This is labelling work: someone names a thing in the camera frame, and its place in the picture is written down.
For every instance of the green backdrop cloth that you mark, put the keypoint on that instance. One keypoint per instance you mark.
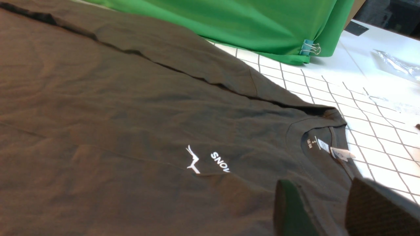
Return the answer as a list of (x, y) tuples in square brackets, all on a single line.
[(275, 29)]

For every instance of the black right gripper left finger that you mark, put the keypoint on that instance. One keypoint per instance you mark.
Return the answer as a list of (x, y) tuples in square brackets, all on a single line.
[(289, 216)]

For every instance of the gray long-sleeve top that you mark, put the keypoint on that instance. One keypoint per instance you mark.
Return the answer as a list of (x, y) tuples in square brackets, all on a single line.
[(123, 125)]

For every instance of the blue binder clip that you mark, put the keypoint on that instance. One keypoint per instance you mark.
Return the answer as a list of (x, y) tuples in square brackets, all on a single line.
[(309, 47)]

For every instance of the black flat object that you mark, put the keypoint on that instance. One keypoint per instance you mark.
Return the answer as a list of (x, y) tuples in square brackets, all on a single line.
[(355, 28)]

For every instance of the clear plastic bag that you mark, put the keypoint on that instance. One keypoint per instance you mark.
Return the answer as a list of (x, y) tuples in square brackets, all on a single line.
[(395, 66)]

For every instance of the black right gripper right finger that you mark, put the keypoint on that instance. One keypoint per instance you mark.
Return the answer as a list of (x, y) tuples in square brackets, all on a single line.
[(374, 210)]

